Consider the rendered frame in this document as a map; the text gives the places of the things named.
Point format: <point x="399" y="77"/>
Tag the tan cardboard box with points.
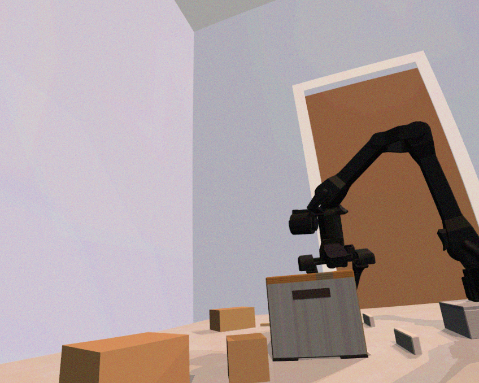
<point x="247" y="356"/>

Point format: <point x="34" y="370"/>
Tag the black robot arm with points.
<point x="324" y="210"/>

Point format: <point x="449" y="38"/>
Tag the orange-brown rectangular block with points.
<point x="234" y="318"/>
<point x="138" y="358"/>

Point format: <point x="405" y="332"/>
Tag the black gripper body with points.
<point x="362" y="256"/>

